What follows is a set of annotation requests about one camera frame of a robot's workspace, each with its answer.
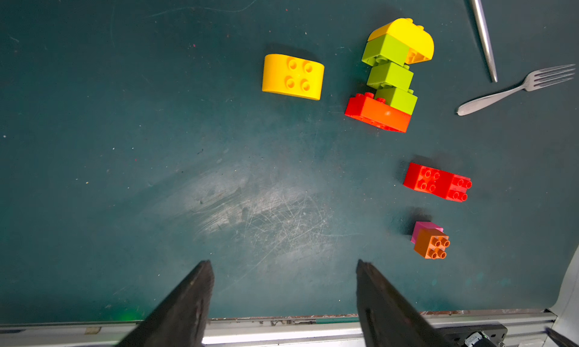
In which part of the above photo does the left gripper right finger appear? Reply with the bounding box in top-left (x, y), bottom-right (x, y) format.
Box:
top-left (356, 259), bottom-right (451, 346)

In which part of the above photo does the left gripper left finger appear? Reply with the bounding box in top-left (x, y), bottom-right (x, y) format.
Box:
top-left (118, 260), bottom-right (214, 346)

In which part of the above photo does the orange brick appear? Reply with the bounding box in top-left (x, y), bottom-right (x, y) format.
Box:
top-left (414, 229), bottom-right (450, 259)

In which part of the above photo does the long red brick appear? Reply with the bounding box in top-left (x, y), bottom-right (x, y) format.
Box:
top-left (403, 163), bottom-right (473, 202)

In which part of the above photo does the green brick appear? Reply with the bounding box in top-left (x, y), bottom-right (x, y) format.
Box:
top-left (362, 35), bottom-right (410, 68)
top-left (367, 61), bottom-right (414, 91)
top-left (375, 87), bottom-right (418, 115)

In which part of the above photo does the yellow curved brick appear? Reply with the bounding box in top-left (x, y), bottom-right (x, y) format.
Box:
top-left (262, 54), bottom-right (325, 100)
top-left (367, 18), bottom-right (434, 65)

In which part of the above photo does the small red brick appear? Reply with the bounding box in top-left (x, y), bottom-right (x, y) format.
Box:
top-left (345, 92), bottom-right (411, 133)

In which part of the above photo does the pink brick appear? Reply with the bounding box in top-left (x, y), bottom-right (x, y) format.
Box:
top-left (411, 221), bottom-right (443, 244)

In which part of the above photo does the green table mat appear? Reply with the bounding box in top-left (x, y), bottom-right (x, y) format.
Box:
top-left (1, 0), bottom-right (578, 324)

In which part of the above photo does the silver metal fork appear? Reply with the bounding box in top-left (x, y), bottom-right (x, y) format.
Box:
top-left (456, 64), bottom-right (575, 116)

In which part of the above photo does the silver metal spoon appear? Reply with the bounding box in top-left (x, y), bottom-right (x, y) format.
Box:
top-left (470, 0), bottom-right (498, 83)

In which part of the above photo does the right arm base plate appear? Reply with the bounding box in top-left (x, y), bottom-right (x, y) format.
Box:
top-left (439, 323), bottom-right (508, 347)

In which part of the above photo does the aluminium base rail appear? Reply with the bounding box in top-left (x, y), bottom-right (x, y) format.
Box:
top-left (1, 310), bottom-right (556, 346)

